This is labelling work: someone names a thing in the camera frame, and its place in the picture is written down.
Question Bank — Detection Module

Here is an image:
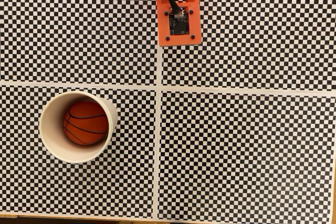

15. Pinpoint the small orange basketball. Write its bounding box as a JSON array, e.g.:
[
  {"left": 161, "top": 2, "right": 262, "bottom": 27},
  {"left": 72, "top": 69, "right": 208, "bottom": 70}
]
[{"left": 62, "top": 101, "right": 110, "bottom": 146}]

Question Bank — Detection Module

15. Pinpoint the white paper cup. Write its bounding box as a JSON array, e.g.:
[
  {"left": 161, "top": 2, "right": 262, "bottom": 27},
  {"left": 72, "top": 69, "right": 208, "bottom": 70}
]
[{"left": 38, "top": 90, "right": 119, "bottom": 165}]

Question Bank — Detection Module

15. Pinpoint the orange camera mount with board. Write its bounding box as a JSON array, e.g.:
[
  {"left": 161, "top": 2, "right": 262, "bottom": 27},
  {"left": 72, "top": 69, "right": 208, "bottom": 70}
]
[{"left": 154, "top": 0, "right": 203, "bottom": 48}]

